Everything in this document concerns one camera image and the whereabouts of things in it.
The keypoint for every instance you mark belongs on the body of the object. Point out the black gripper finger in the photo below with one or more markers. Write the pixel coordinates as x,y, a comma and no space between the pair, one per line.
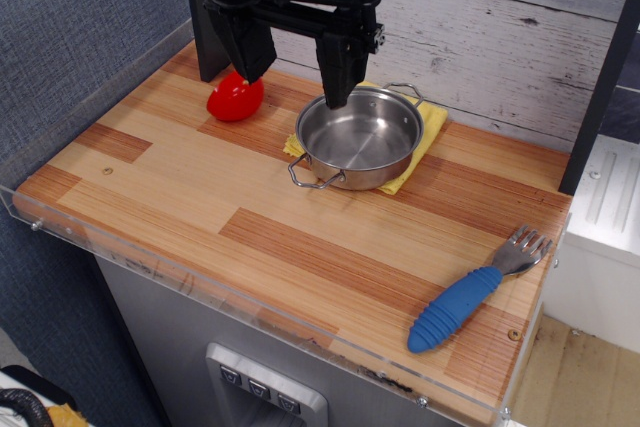
342,61
248,43

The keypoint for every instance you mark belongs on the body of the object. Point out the small stainless steel pot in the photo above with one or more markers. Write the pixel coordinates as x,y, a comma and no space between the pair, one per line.
357,137

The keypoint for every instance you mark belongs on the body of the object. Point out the yellow cloth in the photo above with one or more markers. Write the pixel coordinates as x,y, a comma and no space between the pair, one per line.
425,132

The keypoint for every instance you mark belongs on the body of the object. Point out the grey toy fridge cabinet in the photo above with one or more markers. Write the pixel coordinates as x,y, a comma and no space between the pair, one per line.
171,332

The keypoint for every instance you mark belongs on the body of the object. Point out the silver dispenser button panel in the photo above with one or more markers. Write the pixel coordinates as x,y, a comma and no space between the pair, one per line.
251,394

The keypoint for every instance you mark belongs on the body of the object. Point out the yellow tape piece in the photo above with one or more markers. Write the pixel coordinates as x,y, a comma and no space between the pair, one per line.
66,416

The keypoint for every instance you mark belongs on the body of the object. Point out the black left post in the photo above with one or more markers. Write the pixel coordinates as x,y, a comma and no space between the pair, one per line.
212,58

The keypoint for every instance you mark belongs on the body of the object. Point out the black post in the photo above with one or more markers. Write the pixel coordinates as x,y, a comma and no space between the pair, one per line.
618,50
212,58

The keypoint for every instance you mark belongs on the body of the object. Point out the blue-handled metal fork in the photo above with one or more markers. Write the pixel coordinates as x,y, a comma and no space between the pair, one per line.
445,315

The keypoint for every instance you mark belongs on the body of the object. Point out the black right post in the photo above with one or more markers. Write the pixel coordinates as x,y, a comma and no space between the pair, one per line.
618,50

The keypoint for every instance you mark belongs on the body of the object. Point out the clear acrylic guard rail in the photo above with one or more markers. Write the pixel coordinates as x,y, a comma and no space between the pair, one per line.
157,185

